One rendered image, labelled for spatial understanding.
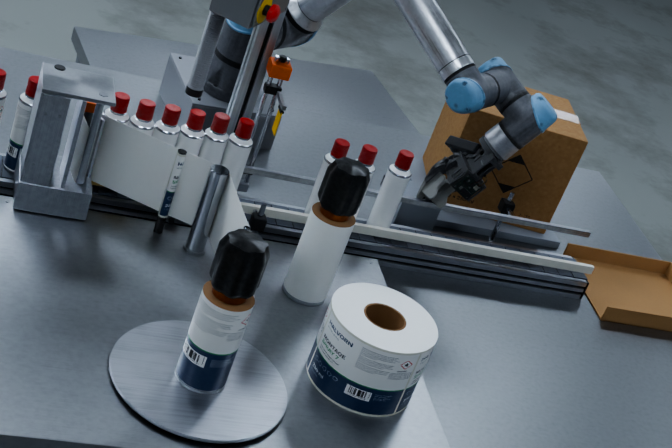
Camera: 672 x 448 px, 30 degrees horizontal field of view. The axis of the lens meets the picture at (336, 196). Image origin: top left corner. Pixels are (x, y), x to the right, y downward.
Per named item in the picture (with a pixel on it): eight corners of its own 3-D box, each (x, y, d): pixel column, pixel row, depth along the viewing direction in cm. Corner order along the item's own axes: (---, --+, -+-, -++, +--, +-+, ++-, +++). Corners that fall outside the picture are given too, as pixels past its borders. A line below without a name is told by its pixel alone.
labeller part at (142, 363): (112, 435, 195) (114, 429, 194) (104, 314, 220) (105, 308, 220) (299, 456, 205) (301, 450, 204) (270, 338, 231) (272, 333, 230)
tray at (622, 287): (600, 320, 287) (607, 306, 286) (561, 255, 309) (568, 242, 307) (709, 338, 297) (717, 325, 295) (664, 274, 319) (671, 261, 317)
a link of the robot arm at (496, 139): (494, 117, 274) (514, 138, 279) (477, 129, 276) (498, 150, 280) (504, 135, 268) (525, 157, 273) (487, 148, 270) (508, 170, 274)
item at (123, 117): (86, 186, 255) (109, 98, 245) (85, 172, 259) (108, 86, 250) (111, 190, 256) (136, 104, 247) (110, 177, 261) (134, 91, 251)
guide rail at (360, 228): (136, 194, 256) (139, 185, 255) (136, 191, 257) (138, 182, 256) (591, 274, 291) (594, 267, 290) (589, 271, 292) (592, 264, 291)
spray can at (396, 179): (367, 235, 275) (399, 156, 266) (362, 222, 279) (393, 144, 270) (389, 239, 277) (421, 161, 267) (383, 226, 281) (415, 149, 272)
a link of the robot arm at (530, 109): (540, 89, 275) (563, 120, 274) (500, 120, 278) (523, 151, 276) (533, 86, 268) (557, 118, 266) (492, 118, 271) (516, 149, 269)
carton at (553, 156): (431, 203, 305) (472, 107, 293) (421, 157, 326) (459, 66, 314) (544, 234, 311) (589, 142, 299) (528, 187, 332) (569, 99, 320)
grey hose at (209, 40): (185, 95, 260) (213, 4, 250) (184, 87, 263) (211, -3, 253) (202, 99, 261) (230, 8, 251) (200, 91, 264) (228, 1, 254)
